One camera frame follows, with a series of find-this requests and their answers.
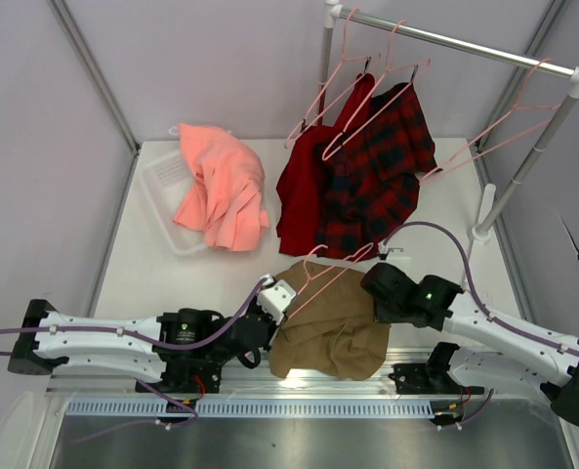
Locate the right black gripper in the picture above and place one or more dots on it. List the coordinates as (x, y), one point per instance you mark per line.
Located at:
(379, 286)

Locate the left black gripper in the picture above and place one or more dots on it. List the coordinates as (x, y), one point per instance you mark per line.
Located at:
(262, 319)

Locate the khaki brown skirt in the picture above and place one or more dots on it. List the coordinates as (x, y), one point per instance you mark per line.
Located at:
(331, 326)

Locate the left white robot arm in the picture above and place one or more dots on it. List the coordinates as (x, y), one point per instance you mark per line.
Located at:
(51, 341)

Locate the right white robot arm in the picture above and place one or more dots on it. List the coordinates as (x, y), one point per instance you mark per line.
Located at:
(523, 359)

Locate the red black plaid skirt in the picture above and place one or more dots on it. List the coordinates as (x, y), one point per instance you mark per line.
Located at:
(374, 188)

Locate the salmon pink skirt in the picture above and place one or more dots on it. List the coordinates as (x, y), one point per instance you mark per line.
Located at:
(225, 201)

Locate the plain red skirt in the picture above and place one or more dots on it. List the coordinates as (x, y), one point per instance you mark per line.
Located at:
(306, 177)

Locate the white plastic basket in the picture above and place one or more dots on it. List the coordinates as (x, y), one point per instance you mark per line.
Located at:
(165, 180)

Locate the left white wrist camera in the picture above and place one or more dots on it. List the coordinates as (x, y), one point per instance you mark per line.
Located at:
(275, 297)

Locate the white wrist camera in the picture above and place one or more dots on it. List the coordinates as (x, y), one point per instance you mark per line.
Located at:
(275, 297)
(396, 256)

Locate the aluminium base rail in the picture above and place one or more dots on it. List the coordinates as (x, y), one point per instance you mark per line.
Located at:
(239, 382)

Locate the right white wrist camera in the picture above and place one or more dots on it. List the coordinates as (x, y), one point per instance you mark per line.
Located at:
(396, 256)

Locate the white slotted cable duct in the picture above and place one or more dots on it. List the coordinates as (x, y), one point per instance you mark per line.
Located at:
(254, 408)

